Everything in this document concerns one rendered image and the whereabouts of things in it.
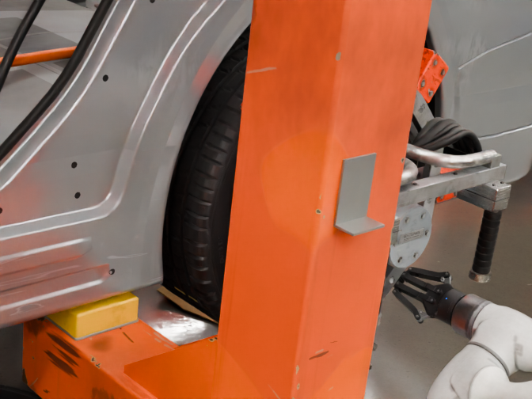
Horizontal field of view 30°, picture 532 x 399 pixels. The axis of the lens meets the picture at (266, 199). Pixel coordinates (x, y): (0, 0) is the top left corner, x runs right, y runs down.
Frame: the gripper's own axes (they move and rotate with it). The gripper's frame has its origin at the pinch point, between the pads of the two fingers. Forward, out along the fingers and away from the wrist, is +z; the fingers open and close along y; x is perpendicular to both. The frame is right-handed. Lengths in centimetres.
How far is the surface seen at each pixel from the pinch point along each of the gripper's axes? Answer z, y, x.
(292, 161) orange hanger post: -41, -19, 94
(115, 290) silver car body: 5, -42, 59
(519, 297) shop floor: 44, 57, -147
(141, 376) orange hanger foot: -12, -51, 59
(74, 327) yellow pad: 6, -51, 60
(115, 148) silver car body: 8, -24, 77
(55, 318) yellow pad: 12, -52, 60
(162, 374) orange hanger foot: -17, -49, 62
